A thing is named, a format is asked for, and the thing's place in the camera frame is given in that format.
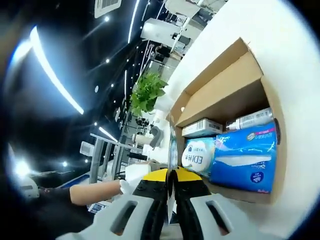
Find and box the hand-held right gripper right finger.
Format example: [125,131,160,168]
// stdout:
[173,167,280,240]

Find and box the long curved ceiling light strip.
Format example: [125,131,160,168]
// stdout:
[127,0,141,45]

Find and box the white spray bottle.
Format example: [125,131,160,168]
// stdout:
[225,107,275,133]

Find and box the green potted plant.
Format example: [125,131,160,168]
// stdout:
[129,72,169,117]

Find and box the blue printed poster board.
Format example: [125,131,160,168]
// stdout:
[87,201,112,215]

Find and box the person's black clothing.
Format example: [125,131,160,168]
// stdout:
[24,186,97,240]

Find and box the brown cardboard shoe box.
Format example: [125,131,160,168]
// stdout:
[169,37,287,205]

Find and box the blue soft tissue pack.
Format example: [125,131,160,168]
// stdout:
[209,121,278,195]

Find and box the blue white wet wipes pack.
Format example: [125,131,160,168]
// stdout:
[180,136,217,178]

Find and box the white thermos bottle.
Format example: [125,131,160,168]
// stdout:
[131,133,153,146]

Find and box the white worn device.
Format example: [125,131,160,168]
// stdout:
[18,174,41,200]

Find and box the small white carton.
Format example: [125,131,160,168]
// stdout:
[181,117,223,138]

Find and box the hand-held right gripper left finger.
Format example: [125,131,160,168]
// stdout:
[56,167,169,240]

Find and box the ceiling air conditioner vent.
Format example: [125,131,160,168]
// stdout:
[94,0,123,19]

